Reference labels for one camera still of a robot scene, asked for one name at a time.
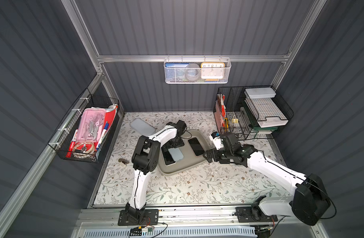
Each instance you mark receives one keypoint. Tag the pink plastic tool case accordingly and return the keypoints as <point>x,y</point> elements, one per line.
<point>86,131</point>

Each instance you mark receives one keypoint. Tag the blue white marker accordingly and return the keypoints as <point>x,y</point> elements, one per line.
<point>102,135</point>

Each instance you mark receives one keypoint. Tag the grey tape roll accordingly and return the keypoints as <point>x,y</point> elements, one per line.
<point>192,72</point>

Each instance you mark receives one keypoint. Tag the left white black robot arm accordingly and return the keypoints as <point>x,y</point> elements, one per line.
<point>145,160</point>

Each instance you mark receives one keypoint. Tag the white flat box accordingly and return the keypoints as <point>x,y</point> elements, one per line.
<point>259,93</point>

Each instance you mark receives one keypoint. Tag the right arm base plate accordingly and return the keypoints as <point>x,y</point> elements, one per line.
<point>253,215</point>

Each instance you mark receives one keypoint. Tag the black wire desk organizer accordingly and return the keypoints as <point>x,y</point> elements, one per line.
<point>238,119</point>

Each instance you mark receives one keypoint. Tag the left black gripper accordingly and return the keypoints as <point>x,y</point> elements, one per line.
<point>170,146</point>

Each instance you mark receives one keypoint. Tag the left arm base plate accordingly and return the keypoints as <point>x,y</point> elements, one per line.
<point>142,218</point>

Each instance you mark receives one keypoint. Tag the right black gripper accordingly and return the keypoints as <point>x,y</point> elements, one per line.
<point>213,154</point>

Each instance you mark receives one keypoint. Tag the blue box in basket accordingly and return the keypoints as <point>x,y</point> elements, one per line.
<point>175,72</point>

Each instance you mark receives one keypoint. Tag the white wire wall basket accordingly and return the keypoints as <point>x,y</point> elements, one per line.
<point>199,61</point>

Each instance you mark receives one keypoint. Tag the grey translucent tray lid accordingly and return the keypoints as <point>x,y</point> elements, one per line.
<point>141,127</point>

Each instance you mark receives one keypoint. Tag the red folder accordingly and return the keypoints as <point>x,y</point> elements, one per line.
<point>110,115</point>

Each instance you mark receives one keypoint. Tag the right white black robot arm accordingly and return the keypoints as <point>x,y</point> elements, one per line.
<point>307,200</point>

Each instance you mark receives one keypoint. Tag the white grid notebook stack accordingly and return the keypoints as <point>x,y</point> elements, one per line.
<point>266,112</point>

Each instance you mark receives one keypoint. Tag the black wire side basket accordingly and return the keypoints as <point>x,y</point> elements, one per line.
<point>62,139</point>

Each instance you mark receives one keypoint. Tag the yellow utility knife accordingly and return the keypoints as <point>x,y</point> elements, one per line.
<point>226,125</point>

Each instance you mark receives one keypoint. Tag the yellow white alarm clock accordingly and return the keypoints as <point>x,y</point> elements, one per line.
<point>212,70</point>

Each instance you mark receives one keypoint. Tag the red scissors in organizer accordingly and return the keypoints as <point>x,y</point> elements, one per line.
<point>220,100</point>

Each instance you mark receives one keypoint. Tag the small circuit board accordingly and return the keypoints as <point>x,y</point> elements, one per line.
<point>139,231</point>

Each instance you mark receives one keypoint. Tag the beige plastic storage tray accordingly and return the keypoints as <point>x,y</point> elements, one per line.
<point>190,160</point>

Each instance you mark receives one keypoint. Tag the red tape dispenser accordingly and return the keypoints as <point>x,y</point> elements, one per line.
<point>84,147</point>

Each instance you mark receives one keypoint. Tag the black phone cream case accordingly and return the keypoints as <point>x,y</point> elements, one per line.
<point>167,156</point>

